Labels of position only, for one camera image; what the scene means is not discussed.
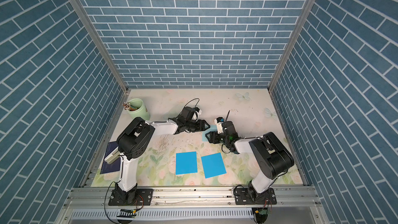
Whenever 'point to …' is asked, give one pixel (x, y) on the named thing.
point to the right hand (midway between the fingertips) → (211, 135)
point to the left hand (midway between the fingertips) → (209, 128)
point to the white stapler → (113, 156)
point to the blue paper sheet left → (186, 163)
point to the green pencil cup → (141, 111)
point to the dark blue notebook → (114, 166)
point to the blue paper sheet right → (213, 165)
